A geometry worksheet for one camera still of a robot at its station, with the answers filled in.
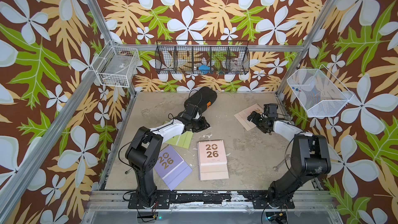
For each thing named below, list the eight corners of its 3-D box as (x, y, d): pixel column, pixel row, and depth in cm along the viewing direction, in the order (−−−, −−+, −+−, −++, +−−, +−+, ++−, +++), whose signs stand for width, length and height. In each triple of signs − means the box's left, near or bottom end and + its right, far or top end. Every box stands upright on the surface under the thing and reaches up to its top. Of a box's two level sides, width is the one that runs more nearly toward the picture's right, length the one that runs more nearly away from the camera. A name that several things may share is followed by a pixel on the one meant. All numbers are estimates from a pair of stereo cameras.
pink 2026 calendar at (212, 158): (197, 180, 82) (197, 177, 78) (197, 143, 95) (197, 140, 92) (227, 180, 82) (229, 177, 78) (223, 143, 95) (224, 140, 92)
